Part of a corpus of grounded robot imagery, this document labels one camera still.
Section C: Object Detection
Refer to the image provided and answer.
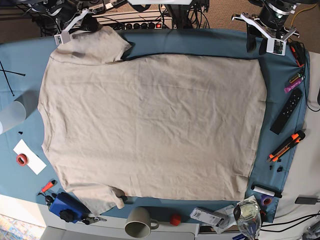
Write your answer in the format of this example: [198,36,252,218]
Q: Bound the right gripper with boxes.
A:
[54,8,101,45]

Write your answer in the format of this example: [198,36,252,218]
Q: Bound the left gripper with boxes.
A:
[231,13,300,56]

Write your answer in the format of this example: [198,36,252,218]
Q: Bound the beige T-shirt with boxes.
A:
[38,26,267,215]

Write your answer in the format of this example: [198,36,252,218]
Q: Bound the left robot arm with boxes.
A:
[231,0,300,56]

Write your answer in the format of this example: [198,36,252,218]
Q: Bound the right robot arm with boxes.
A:
[14,0,100,45]

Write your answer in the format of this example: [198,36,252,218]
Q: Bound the orange black pliers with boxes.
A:
[289,41,306,67]

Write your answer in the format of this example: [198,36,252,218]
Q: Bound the black power strip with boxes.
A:
[124,22,169,30]

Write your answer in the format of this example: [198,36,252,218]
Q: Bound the black remote control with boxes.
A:
[270,88,302,135]

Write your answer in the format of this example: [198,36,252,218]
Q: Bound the black thin rods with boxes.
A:
[0,61,26,97]

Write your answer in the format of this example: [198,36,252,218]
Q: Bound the orange black utility knife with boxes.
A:
[267,130,306,162]

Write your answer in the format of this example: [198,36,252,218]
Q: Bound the frosted plastic cup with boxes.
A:
[0,101,27,134]

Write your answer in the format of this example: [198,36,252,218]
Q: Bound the white paper sheet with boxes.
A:
[13,139,47,175]

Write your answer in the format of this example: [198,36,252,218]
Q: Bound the red tape roll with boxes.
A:
[16,153,29,167]

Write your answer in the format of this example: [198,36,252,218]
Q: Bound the white black marker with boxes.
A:
[251,185,282,199]

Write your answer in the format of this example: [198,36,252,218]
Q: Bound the orange marker pen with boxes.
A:
[37,179,57,196]

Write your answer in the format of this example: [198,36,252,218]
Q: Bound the purple tape roll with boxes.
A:
[260,194,273,206]

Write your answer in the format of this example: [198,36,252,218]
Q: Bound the black phone on table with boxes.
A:
[294,195,320,205]

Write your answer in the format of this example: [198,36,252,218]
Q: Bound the clear wine glass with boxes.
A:
[233,199,262,240]

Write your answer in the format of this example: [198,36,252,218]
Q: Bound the blue box with knob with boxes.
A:
[49,192,89,224]

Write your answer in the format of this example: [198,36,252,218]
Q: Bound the white barcode package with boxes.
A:
[189,207,227,227]

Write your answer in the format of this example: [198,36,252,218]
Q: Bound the metal keys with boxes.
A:
[81,216,107,225]

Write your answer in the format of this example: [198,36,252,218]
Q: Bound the small red cube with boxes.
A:
[169,213,181,226]

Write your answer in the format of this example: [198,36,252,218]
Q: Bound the beige ceramic mug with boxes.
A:
[124,207,159,239]

